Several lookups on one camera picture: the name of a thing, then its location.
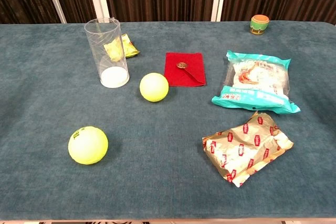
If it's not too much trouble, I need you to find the yellow green snack packet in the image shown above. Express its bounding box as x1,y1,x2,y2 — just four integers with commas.
103,34,140,62

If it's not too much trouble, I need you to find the clear plastic ball tube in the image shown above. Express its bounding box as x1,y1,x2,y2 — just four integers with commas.
84,17,130,89

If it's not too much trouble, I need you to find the yellow tennis ball black print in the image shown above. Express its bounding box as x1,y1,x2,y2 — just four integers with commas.
68,126,109,165

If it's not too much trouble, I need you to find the small green orange cup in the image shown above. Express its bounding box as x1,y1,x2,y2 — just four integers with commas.
249,15,270,36

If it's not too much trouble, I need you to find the gold red-logo tea packet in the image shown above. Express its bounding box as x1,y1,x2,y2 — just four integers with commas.
202,111,295,188

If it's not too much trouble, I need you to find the teal velvet table cloth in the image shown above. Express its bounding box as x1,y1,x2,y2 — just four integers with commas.
0,20,336,221

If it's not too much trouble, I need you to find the red envelope gold seal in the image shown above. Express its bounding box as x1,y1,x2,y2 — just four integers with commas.
163,52,207,88

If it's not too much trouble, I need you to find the teal clear snack bag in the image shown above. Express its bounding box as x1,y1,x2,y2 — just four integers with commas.
211,50,301,115

